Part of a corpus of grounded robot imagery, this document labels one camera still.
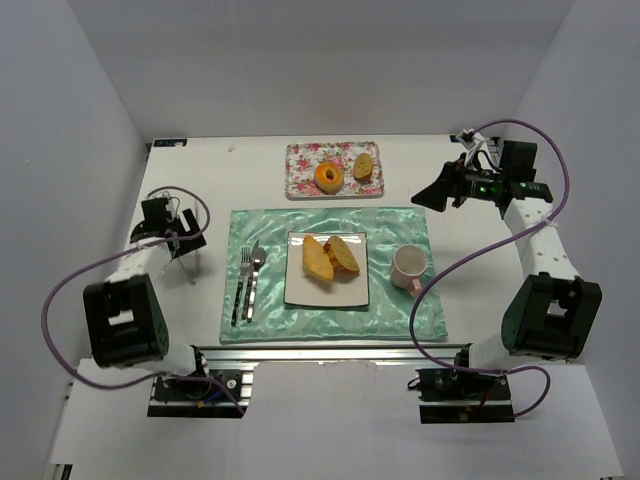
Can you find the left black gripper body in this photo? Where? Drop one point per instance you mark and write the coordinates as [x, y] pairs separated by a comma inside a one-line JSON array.
[[185, 235]]

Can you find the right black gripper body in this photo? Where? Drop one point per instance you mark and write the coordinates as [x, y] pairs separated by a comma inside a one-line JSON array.
[[456, 182]]

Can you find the brown bread slice back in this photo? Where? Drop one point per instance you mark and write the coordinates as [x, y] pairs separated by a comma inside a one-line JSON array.
[[341, 256]]

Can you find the brown bread slice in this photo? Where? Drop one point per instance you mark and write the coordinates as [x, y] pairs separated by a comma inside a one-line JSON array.
[[341, 256], [363, 167]]

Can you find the yellow toast bread slice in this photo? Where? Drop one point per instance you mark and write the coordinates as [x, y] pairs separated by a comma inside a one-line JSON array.
[[316, 262]]

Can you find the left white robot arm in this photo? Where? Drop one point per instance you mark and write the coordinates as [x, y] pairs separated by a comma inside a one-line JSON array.
[[126, 325]]

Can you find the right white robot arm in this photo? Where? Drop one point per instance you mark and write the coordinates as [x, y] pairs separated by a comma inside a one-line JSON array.
[[552, 313]]

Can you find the brown bread slice front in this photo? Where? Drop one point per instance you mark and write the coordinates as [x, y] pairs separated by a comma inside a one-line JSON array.
[[363, 167]]

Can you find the orange donut bread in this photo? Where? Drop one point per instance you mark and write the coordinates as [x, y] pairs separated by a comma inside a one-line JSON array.
[[329, 177]]

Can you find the pink mug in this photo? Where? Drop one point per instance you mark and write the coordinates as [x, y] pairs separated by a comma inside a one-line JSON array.
[[409, 263]]

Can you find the blue label sticker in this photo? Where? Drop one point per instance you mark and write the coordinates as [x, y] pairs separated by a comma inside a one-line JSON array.
[[169, 143]]

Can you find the silver fork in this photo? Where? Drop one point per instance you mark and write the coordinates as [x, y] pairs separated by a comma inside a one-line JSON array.
[[245, 263]]

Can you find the table knife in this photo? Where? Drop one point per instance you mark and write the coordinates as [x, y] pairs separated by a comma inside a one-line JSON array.
[[255, 247]]

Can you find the silver spoon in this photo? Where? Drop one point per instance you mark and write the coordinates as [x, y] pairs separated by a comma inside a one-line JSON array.
[[250, 295]]

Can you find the green satin placemat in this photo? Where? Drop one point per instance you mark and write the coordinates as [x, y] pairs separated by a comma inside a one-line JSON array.
[[386, 317]]

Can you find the floral rectangular tray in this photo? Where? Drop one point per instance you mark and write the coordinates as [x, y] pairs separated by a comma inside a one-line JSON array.
[[301, 160]]

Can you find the white square plate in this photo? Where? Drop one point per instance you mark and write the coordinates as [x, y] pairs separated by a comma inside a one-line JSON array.
[[346, 291]]

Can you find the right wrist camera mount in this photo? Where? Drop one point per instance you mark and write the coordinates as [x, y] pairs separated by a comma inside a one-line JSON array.
[[472, 141]]

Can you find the aluminium table frame rail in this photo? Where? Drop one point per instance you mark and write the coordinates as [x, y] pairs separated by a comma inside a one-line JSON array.
[[391, 352]]

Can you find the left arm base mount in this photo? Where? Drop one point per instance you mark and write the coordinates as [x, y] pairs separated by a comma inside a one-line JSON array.
[[173, 398]]

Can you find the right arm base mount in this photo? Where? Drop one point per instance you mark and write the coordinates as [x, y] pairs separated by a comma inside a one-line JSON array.
[[448, 396]]

